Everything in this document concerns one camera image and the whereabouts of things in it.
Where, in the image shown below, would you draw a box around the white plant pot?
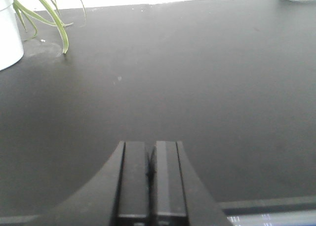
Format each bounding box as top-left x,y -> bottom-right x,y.
0,0 -> 24,71

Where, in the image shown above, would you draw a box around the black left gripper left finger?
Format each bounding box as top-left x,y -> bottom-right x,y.
27,141 -> 150,226

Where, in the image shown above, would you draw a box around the green potted plant leaves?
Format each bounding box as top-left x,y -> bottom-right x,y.
11,0 -> 72,54

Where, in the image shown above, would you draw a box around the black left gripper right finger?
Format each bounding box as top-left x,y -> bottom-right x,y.
151,141 -> 229,226

